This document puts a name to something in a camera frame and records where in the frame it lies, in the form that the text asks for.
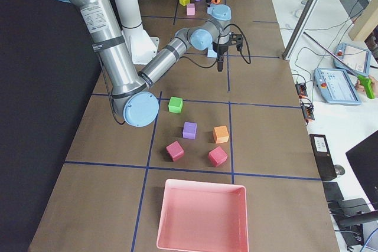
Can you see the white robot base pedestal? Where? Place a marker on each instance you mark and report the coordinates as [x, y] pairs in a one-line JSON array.
[[141, 46]]

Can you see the teach pendant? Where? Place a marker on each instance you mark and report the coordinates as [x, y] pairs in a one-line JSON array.
[[355, 57], [335, 86]]

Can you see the crimson foam block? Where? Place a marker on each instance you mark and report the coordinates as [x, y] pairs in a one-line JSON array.
[[217, 156]]

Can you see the black monitor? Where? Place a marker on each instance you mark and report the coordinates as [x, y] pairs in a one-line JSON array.
[[363, 161]]

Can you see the black power box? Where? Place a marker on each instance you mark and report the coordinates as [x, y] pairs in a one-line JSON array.
[[322, 157]]

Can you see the black orange connector block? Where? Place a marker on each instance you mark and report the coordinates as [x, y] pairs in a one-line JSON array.
[[301, 89], [308, 111]]

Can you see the teach pendant near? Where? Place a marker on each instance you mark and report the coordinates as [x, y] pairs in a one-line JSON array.
[[335, 86]]

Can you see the purple foam block right side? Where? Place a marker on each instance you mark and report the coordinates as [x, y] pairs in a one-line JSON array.
[[189, 130]]

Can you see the dark red foam block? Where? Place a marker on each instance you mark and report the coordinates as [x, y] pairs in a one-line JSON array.
[[175, 151]]

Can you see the orange foam block right side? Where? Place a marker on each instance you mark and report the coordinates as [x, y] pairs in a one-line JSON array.
[[221, 134]]

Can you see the pink foam block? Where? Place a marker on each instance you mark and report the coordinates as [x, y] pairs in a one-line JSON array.
[[190, 9]]

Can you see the aluminium frame post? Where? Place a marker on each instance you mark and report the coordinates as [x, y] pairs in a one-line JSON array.
[[299, 28]]

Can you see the green handled reach grabber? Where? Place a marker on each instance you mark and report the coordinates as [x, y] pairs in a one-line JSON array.
[[366, 82]]

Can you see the person hand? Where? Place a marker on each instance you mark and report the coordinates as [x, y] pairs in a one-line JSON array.
[[360, 88]]

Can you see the pink plastic tray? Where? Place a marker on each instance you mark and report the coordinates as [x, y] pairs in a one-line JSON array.
[[203, 216]]

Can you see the teach pendant far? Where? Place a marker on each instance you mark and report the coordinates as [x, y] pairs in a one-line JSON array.
[[355, 57]]

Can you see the green foam block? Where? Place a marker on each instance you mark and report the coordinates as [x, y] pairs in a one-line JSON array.
[[175, 105]]

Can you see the black computer mouse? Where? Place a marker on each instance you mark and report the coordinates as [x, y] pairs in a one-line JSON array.
[[339, 170]]

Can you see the light blue foam block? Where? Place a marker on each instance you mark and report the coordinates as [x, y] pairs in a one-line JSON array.
[[211, 53], [209, 9]]

